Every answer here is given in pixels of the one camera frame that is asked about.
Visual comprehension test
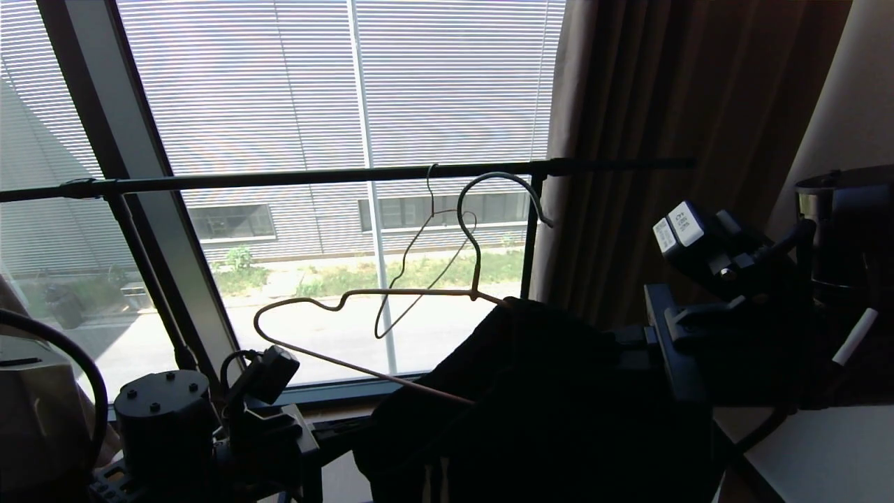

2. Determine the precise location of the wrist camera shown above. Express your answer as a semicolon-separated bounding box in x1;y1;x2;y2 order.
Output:
653;201;783;347
220;344;302;434

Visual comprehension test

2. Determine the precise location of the pink clothes hanger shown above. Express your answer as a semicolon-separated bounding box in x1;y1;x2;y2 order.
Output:
253;171;556;407
374;163;480;341

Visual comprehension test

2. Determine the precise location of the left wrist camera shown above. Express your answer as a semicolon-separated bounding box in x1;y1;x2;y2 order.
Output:
220;344;302;434

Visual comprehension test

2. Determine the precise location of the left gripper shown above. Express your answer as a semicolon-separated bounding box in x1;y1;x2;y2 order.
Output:
215;404;323;503

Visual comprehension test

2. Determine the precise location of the black garment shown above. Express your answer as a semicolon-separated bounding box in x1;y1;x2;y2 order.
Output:
353;297;720;503

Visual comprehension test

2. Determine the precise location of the window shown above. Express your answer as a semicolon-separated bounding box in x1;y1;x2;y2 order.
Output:
0;0;568;413

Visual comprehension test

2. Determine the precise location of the black clothes rack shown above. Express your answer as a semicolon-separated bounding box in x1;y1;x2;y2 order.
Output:
0;157;696;374

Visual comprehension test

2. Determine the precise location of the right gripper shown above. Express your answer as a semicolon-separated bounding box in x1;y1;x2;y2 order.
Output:
644;283;832;409

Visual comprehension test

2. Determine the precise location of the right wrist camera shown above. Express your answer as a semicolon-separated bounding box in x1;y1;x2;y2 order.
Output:
653;201;783;347

